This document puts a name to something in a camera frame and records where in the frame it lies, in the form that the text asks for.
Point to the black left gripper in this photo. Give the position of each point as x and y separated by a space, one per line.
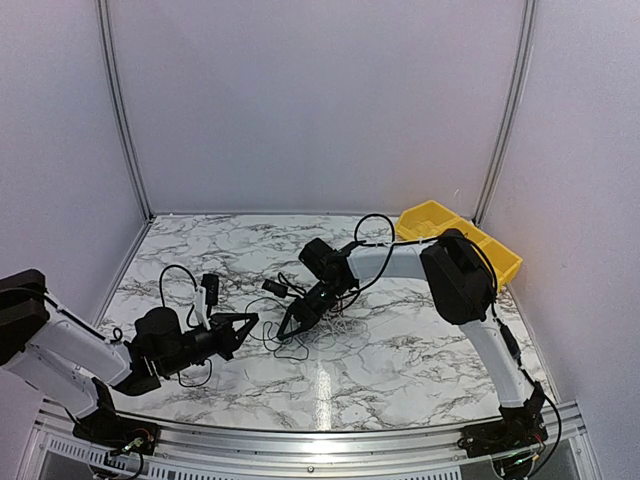
224 318

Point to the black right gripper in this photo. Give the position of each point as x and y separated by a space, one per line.
302 313

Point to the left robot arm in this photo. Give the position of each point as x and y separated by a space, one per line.
63 357

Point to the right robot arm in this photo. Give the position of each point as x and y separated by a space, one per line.
463 286

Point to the yellow three-compartment bin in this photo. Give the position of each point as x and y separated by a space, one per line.
430 219

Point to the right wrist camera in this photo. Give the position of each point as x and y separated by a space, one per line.
278 289

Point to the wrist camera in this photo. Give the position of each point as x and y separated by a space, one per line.
278 289
206 298

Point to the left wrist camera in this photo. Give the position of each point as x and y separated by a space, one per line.
206 298

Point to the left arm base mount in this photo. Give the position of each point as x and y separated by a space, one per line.
122 435

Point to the aluminium front rail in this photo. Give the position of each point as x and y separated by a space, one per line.
192 451

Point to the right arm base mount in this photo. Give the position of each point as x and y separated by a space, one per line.
518 438

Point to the left aluminium corner post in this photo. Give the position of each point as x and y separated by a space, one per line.
116 93

